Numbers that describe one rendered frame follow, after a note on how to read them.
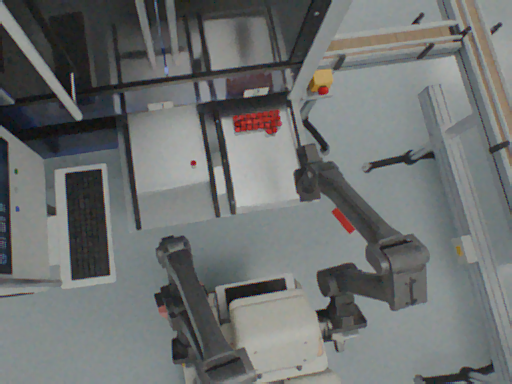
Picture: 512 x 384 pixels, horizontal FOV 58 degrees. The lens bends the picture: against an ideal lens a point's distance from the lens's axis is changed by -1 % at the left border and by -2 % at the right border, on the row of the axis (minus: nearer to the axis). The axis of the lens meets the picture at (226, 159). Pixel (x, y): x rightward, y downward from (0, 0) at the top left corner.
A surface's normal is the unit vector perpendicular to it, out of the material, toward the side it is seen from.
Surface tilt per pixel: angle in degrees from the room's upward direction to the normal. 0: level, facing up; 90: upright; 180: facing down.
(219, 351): 41
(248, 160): 0
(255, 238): 0
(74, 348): 0
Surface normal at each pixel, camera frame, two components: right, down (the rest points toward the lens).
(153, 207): 0.05, -0.25
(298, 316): -0.07, -0.83
